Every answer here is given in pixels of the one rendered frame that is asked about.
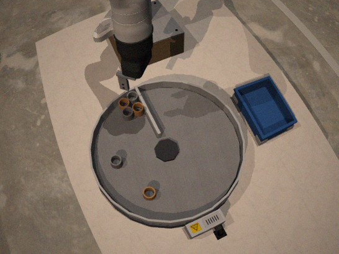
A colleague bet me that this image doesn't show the blue square tray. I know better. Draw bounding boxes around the blue square tray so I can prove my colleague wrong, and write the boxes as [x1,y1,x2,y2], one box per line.
[233,76,297,146]

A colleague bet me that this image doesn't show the grey metal ring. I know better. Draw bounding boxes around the grey metal ring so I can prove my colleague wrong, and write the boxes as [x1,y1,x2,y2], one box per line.
[110,155,123,169]
[127,91,138,105]
[122,107,134,121]

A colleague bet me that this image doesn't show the bronze bushing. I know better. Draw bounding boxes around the bronze bushing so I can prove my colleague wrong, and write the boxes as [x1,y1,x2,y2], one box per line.
[132,102,144,117]
[119,98,130,111]
[143,187,156,201]

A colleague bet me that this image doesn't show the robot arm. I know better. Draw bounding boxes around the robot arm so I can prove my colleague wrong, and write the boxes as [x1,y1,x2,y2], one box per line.
[110,0,152,24]

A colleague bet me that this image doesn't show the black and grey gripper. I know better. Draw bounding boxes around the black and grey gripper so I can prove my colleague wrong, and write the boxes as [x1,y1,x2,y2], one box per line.
[93,9,153,91]

